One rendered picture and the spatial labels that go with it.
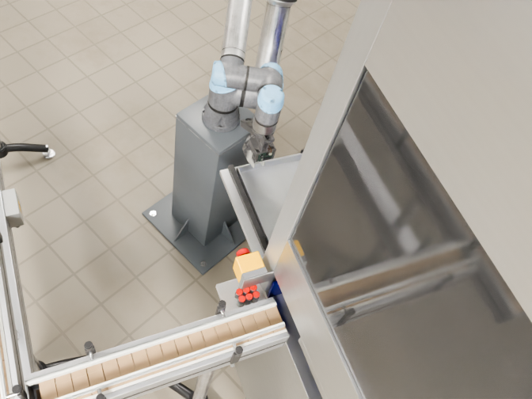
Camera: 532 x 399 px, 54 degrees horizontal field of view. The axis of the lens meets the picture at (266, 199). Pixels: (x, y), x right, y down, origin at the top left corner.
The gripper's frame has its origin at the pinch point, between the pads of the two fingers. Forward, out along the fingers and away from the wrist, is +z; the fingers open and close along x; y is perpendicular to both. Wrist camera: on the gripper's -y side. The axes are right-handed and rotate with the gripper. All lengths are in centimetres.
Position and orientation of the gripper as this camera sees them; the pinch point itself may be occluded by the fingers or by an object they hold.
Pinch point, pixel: (252, 160)
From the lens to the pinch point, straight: 180.7
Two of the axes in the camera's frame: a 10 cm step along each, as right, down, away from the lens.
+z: -1.7, 5.4, 8.3
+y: 3.7, 8.1, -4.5
